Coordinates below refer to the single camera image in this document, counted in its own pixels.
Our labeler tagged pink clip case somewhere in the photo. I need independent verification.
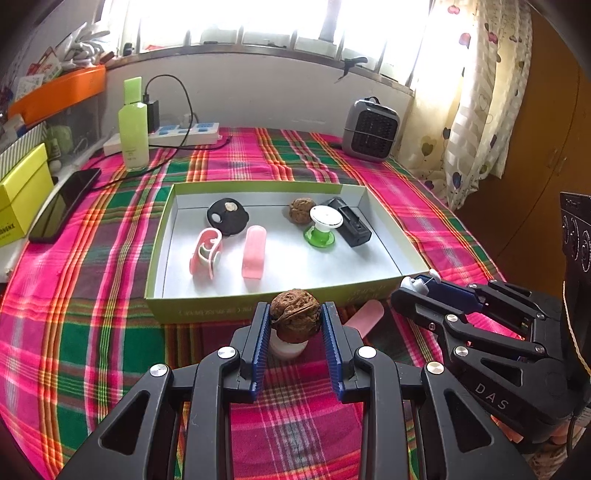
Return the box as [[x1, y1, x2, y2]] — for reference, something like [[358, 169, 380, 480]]
[[345, 299, 385, 339]]

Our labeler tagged small white round jar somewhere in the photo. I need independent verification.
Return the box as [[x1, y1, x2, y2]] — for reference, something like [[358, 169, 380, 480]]
[[269, 329, 308, 361]]

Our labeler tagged black rectangular battery charger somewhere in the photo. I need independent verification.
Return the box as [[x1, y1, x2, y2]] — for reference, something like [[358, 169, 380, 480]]
[[325, 197, 372, 248]]

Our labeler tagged brown walnut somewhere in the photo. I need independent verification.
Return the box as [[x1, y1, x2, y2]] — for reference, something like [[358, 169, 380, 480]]
[[288, 198, 315, 225], [270, 289, 322, 344]]

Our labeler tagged white green spool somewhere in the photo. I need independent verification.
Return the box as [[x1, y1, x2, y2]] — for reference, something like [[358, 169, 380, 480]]
[[304, 205, 344, 248]]

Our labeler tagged pink cable winder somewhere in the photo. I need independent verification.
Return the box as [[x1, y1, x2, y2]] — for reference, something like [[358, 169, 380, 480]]
[[189, 227, 222, 280]]

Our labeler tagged pink oblong case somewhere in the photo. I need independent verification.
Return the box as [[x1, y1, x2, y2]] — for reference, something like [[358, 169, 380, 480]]
[[242, 225, 266, 280]]

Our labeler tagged black round three-button device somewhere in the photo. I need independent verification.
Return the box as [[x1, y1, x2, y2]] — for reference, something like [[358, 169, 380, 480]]
[[206, 198, 249, 237]]

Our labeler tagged person right hand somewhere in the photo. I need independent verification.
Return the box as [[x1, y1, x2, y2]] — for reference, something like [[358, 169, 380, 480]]
[[491, 416, 570, 475]]

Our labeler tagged plaid pink green bedspread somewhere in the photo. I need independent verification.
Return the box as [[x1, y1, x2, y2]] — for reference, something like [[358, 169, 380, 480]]
[[1, 128, 504, 479]]

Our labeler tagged green white cardboard box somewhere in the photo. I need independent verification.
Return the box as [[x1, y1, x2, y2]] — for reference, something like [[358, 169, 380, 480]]
[[144, 181, 430, 324]]

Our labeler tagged heart patterned curtain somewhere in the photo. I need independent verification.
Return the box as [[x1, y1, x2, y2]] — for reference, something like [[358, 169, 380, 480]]
[[396, 1, 533, 210]]

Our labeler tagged grey small space heater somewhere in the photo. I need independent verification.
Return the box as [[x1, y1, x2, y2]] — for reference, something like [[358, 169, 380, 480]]
[[342, 96, 401, 163]]

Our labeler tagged black smartphone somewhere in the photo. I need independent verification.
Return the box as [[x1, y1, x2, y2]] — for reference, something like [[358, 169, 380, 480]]
[[29, 168, 101, 244]]

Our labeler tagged black clip on windowsill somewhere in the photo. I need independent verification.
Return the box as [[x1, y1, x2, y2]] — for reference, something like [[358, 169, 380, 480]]
[[335, 56, 369, 83]]

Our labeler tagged yellow green shoe box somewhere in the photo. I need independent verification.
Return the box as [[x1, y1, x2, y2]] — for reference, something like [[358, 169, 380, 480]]
[[0, 143, 54, 247]]

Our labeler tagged white blue power strip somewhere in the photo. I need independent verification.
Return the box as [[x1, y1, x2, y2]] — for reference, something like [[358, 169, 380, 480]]
[[102, 121, 223, 157]]

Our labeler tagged clear plastic storage bin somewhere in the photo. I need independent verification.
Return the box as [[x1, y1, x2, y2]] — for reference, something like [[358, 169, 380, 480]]
[[45, 94, 103, 166]]

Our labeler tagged black power adapter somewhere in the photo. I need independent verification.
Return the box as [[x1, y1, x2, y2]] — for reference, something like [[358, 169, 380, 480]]
[[142, 92, 160, 133]]

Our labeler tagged striped white gift box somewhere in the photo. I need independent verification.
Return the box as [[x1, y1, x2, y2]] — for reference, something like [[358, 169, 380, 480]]
[[0, 121, 47, 179]]

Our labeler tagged green lotion bottle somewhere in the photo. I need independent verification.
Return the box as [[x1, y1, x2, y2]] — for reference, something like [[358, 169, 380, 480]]
[[118, 77, 149, 171]]

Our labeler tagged orange storage bin lid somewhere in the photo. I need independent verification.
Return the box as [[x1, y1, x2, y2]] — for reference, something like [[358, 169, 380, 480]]
[[8, 65, 106, 127]]

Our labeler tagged black charging cable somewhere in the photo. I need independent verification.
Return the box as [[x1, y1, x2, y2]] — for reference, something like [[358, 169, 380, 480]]
[[87, 74, 233, 190]]

